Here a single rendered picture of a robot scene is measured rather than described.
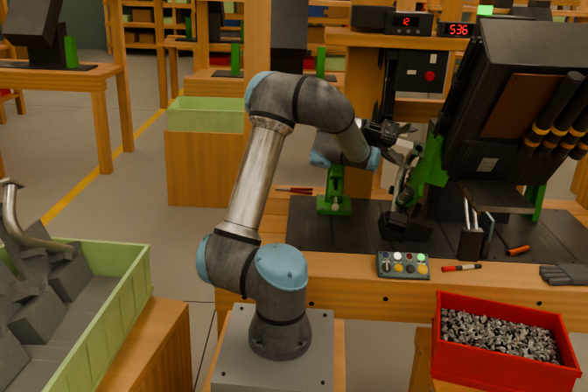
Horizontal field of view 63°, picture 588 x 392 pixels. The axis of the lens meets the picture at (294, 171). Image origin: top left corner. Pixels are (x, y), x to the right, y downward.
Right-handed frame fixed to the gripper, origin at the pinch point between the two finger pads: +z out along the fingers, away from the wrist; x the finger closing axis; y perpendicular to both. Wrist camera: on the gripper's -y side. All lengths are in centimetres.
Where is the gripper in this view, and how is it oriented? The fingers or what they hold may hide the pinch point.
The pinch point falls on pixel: (414, 150)
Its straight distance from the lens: 163.9
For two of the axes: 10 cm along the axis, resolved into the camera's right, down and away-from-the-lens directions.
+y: 1.8, -3.6, -9.2
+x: 2.4, -8.9, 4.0
